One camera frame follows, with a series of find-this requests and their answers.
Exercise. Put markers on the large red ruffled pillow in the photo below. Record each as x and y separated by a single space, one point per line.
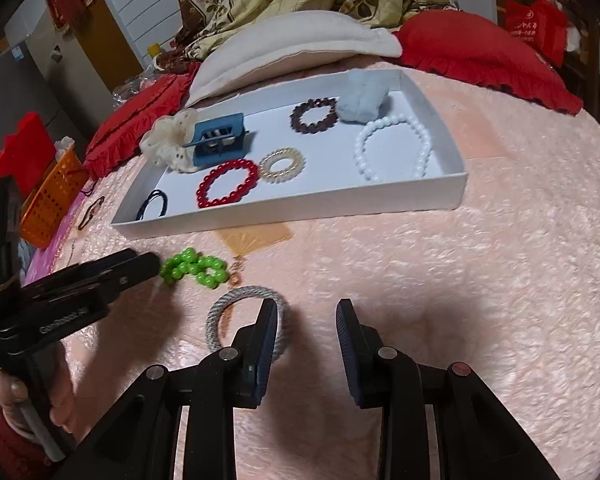
480 55

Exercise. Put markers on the white shallow cardboard box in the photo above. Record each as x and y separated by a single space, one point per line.
320 160

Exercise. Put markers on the grey refrigerator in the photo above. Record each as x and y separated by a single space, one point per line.
25 80

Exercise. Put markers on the purple patterned sheet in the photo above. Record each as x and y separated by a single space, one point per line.
55 250

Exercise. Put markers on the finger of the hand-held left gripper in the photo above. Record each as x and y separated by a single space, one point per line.
115 260
142 267

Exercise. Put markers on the orange flat patch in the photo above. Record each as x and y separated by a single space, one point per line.
255 237

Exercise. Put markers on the red shopping bag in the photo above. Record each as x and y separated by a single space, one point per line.
535 25

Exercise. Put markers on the light blue fluffy scrunchie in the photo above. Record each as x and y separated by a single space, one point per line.
365 97

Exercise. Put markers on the clear plastic bag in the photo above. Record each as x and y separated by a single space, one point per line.
132 87

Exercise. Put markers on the small red ruffled pillow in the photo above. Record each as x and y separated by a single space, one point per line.
130 120

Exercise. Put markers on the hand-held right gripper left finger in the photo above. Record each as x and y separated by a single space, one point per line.
265 340

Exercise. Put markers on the brown wooden door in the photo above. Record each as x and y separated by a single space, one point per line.
110 45

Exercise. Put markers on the white tissue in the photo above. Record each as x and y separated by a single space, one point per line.
64 144

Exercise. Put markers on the cream dotted scrunchie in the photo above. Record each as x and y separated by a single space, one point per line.
165 140

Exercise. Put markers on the orange plastic basket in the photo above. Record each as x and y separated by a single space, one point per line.
50 200

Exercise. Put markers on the yellow-capped bottle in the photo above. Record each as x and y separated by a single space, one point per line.
154 51

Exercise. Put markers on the person's left hand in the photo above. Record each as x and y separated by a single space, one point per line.
62 400

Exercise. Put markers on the blue hair claw clip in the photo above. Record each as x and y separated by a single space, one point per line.
205 157

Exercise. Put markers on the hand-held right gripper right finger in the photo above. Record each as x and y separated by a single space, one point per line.
347 345

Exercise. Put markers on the white pillow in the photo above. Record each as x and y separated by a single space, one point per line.
290 45

